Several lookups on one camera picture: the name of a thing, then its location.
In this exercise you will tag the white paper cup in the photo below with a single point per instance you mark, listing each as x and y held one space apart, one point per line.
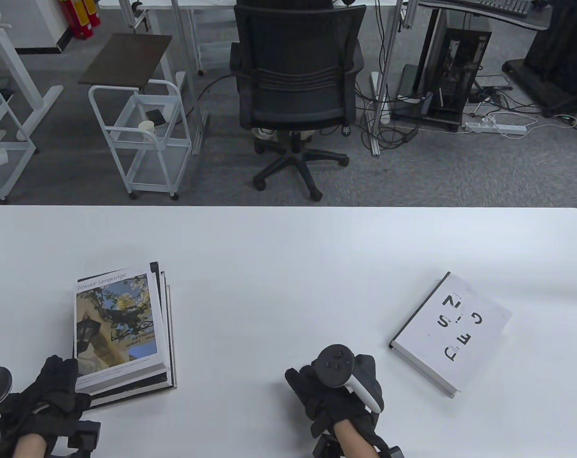
147 127

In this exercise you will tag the white rolling cart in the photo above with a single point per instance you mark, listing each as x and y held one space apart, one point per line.
148 169

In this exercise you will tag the grey computer side panel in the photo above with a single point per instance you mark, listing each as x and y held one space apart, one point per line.
431 47

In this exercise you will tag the white power strip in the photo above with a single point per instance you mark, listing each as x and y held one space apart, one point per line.
503 128

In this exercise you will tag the black phone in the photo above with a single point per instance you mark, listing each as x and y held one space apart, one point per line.
156 117

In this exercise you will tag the person's right forearm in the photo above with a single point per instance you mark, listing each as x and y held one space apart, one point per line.
355 441

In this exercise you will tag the black stand base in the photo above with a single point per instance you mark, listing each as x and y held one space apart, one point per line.
555 47

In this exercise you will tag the olive book green circle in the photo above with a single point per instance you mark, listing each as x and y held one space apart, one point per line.
172 334

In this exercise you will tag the dark keyboard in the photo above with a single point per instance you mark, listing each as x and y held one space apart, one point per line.
508 5

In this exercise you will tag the red fire extinguisher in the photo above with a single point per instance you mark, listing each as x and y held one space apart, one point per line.
93 14
78 24

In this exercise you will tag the white book black letters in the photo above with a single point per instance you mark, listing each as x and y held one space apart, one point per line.
460 329

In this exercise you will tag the black book grey photo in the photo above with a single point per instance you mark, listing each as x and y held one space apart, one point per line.
155 276

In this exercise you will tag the white standing desk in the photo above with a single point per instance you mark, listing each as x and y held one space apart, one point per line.
13 67

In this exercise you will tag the white book building photo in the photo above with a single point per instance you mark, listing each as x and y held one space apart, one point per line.
117 324

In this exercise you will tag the aluminium profile leg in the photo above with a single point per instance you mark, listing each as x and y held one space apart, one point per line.
391 57

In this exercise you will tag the person's right hand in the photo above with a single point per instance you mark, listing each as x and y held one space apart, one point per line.
326 410

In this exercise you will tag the person's left forearm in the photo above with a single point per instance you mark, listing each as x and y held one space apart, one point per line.
31 446

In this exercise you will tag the black curved desk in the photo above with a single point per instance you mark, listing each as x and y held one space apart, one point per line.
539 25

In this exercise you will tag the person's left hand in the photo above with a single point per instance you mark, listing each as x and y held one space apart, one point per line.
45 400

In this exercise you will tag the black computer tower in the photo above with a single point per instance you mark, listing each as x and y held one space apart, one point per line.
460 71

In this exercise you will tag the black mesh office chair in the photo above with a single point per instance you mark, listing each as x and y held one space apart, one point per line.
293 71

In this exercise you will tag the white drawer unit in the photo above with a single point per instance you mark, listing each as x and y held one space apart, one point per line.
214 47

